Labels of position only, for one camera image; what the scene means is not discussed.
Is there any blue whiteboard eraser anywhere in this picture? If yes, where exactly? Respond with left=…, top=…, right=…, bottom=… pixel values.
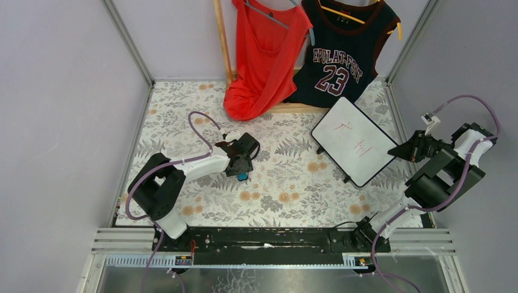
left=236, top=173, right=249, bottom=182

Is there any white whiteboard black frame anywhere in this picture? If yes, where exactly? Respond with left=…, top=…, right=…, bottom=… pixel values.
left=310, top=97, right=398, bottom=187

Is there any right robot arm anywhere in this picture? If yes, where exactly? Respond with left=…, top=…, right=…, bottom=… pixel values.
left=349, top=123, right=497, bottom=251

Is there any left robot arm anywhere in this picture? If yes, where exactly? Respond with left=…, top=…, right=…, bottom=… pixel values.
left=127, top=132, right=260, bottom=239

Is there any wooden clothes rack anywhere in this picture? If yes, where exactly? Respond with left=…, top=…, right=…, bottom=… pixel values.
left=213, top=0, right=328, bottom=114

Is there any navy basketball jersey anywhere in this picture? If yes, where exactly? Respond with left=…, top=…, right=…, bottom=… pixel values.
left=285, top=1, right=401, bottom=108

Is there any yellow clothes hanger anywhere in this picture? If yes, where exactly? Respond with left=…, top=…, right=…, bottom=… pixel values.
left=317, top=0, right=404, bottom=42

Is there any red tank top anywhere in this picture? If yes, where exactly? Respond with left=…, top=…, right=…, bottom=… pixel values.
left=223, top=1, right=313, bottom=121

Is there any grey clothes hanger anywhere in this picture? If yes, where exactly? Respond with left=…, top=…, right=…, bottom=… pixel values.
left=244, top=0, right=316, bottom=46

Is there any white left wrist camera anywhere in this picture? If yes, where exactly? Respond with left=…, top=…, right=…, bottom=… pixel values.
left=222, top=130, right=241, bottom=142

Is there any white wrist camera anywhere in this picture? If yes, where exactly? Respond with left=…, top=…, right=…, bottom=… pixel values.
left=421, top=112, right=440, bottom=136
left=222, top=130, right=241, bottom=142

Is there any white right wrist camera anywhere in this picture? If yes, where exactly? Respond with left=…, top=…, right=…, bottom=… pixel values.
left=421, top=112, right=440, bottom=136

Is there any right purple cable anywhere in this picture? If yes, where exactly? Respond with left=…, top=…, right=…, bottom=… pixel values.
left=370, top=95, right=502, bottom=293

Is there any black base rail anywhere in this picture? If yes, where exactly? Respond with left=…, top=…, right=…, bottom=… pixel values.
left=152, top=223, right=391, bottom=266

